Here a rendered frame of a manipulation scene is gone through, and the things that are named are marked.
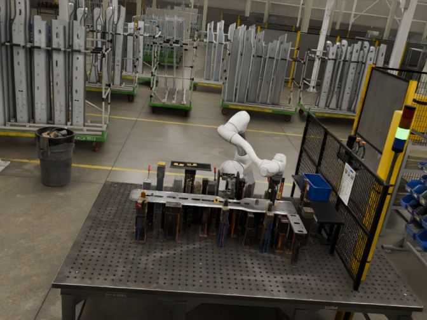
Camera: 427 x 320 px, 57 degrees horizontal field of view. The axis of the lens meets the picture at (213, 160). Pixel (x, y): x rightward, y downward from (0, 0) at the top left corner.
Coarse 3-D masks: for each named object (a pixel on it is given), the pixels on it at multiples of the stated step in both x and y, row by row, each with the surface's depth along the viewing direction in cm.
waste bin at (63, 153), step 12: (36, 132) 513; (48, 132) 525; (60, 132) 529; (72, 132) 536; (36, 144) 515; (48, 144) 501; (60, 144) 507; (72, 144) 526; (48, 156) 512; (60, 156) 516; (48, 168) 519; (60, 168) 523; (48, 180) 527; (60, 180) 530
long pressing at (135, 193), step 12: (132, 192) 325; (156, 192) 330; (168, 192) 333; (192, 204) 319; (204, 204) 321; (216, 204) 323; (228, 204) 325; (240, 204) 328; (252, 204) 330; (264, 204) 333; (276, 204) 335; (288, 204) 338
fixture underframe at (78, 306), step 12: (72, 300) 270; (84, 300) 312; (168, 300) 276; (180, 300) 273; (192, 300) 274; (204, 300) 274; (216, 300) 274; (228, 300) 275; (240, 300) 275; (72, 312) 274; (180, 312) 277; (276, 312) 332; (288, 312) 284; (300, 312) 281; (312, 312) 285; (360, 312) 284; (372, 312) 284; (384, 312) 285; (396, 312) 285; (408, 312) 285
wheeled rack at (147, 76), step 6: (90, 24) 1105; (114, 30) 1191; (156, 30) 1129; (90, 36) 1116; (150, 36) 1163; (90, 42) 1121; (156, 42) 1228; (90, 48) 1128; (156, 48) 1235; (90, 54) 1133; (156, 54) 1243; (90, 60) 1140; (90, 66) 1146; (150, 66) 1251; (144, 72) 1227; (126, 78) 1168; (132, 78) 1169; (138, 78) 1171; (144, 78) 1173; (150, 78) 1180; (150, 84) 1189
